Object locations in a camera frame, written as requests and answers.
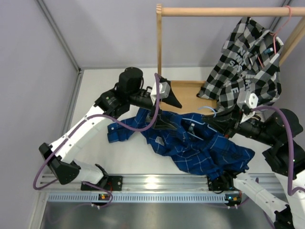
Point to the black white checked shirt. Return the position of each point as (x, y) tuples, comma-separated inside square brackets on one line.
[(249, 62)]

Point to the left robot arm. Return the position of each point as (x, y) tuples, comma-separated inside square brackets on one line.
[(60, 155)]

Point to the perforated cable duct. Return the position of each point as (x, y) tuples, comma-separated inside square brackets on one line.
[(144, 197)]

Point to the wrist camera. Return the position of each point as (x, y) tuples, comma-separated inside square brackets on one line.
[(247, 101), (164, 91)]

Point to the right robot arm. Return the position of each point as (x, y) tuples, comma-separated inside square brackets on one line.
[(284, 156)]

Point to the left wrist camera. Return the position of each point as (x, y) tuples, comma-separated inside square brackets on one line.
[(164, 91)]

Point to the wooden clothes rack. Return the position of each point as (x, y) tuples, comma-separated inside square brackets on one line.
[(185, 90)]

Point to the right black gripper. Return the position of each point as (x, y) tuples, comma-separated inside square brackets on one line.
[(220, 122)]

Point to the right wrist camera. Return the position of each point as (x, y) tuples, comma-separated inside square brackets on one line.
[(247, 101)]

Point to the pink wire hanger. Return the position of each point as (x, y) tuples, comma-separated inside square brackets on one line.
[(274, 35)]

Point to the blue plaid shirt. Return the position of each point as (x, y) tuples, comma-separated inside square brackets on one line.
[(196, 148)]

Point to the light blue wire hanger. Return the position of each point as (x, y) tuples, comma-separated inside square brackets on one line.
[(207, 112)]

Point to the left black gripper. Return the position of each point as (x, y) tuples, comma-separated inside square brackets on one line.
[(171, 99)]

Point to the aluminium mounting rail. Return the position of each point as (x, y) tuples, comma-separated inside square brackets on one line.
[(181, 183)]

